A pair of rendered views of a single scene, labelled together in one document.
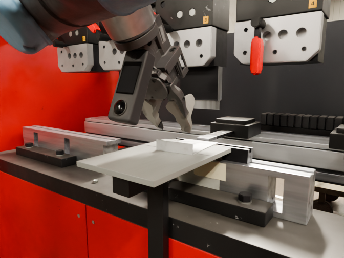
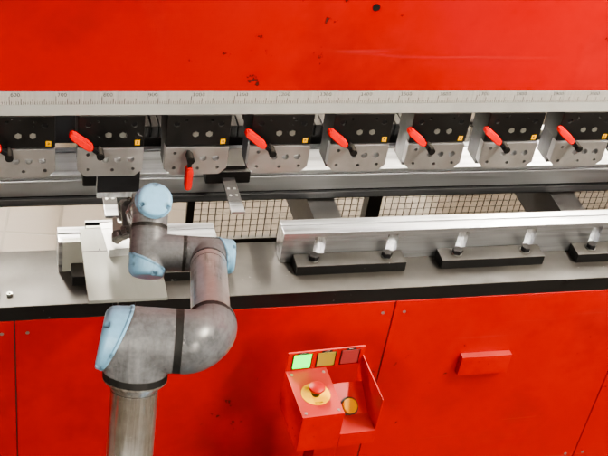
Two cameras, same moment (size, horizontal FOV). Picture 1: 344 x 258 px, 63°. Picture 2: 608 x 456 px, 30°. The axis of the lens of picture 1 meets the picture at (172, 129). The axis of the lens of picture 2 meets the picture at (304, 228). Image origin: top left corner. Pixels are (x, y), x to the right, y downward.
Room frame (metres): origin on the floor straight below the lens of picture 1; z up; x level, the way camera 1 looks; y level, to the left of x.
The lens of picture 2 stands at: (-0.96, 1.47, 2.74)
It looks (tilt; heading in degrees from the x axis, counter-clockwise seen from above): 37 degrees down; 305
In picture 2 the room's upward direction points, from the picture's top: 10 degrees clockwise
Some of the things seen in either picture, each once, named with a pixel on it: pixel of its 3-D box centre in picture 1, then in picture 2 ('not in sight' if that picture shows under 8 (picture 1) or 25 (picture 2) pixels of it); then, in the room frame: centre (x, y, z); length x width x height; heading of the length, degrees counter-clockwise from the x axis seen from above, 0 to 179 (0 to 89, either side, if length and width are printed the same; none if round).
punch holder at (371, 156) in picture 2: not in sight; (356, 133); (0.32, -0.53, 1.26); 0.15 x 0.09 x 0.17; 54
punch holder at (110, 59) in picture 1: (128, 39); (20, 137); (0.79, 0.12, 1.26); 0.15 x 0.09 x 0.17; 54
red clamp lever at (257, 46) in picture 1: (258, 47); (188, 170); (0.51, -0.15, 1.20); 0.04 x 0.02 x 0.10; 144
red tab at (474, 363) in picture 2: not in sight; (483, 362); (-0.07, -0.80, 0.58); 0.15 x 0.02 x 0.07; 54
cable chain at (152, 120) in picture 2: (322, 122); (176, 126); (0.86, -0.47, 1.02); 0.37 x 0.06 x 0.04; 54
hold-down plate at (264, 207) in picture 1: (200, 196); (132, 271); (0.59, -0.06, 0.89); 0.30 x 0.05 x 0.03; 54
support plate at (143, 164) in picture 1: (161, 156); (122, 263); (0.54, 0.02, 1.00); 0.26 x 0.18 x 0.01; 144
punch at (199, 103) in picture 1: (200, 88); (118, 181); (0.66, -0.07, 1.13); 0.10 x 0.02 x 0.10; 54
